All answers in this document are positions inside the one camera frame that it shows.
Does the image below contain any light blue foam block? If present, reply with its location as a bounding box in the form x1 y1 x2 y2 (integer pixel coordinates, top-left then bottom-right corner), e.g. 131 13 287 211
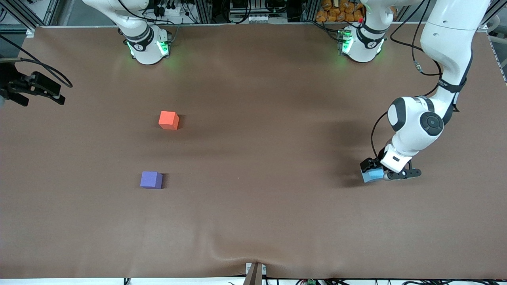
361 167 385 184

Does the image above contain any orange foam block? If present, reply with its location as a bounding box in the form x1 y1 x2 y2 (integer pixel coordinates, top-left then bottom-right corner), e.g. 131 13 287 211
158 111 180 131

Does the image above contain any purple foam block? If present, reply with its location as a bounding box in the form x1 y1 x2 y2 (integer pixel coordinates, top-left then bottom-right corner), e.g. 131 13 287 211
140 171 164 190

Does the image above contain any white terminal block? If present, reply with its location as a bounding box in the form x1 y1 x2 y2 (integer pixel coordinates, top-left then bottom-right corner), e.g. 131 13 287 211
233 13 271 24

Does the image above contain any brown table cover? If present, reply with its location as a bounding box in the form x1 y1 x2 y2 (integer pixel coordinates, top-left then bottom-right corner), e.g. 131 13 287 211
0 22 507 280

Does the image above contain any white power strip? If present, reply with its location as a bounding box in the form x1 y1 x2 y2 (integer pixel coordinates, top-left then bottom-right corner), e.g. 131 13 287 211
142 5 187 17

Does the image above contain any bag of orange snacks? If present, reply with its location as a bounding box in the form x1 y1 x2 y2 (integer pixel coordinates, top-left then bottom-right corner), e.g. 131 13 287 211
315 0 366 23

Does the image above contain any metal table clamp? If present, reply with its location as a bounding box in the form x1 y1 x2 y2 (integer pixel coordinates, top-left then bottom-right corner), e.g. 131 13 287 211
243 262 267 285

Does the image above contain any aluminium frame post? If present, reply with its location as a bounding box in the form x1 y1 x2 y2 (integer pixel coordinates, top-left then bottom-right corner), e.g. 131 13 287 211
477 0 507 33
0 0 61 37

